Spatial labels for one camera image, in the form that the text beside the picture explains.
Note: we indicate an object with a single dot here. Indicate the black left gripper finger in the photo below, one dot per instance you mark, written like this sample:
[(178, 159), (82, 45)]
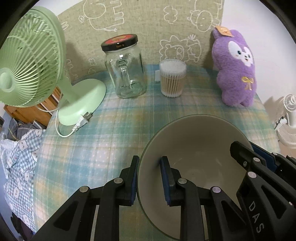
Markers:
[(93, 211), (204, 212)]

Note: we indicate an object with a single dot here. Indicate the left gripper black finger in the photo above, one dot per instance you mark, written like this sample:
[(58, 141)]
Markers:
[(282, 166), (267, 201)]

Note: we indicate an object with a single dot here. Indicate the large grey ceramic bowl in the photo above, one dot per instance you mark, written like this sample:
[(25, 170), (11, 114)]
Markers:
[(199, 147)]

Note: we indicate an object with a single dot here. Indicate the small white fan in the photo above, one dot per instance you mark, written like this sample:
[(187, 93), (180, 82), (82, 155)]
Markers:
[(285, 121)]

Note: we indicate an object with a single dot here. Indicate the plaid blue green tablecloth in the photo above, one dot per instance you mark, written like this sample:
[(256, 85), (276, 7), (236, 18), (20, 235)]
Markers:
[(121, 128)]

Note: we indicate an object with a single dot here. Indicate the blue checkered cartoon blanket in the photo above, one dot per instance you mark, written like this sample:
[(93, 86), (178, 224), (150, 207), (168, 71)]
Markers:
[(19, 161)]

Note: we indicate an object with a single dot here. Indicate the dark grey clothes pile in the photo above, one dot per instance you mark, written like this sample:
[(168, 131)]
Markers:
[(14, 129)]

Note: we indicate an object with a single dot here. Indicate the purple plush rabbit toy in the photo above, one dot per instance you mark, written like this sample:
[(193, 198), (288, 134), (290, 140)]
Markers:
[(236, 68)]

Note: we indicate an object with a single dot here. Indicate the cotton swab plastic container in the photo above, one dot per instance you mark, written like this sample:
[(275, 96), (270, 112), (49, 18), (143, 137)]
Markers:
[(172, 74)]

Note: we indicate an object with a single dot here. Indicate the green desk fan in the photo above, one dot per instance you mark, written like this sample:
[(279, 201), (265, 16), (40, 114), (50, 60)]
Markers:
[(33, 58)]

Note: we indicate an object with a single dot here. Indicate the glass jar with black lid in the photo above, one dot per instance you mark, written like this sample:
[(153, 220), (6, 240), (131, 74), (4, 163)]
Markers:
[(123, 61)]

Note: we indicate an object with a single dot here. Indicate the green cartoon print wall cloth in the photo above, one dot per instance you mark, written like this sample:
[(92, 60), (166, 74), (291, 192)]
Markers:
[(165, 29)]

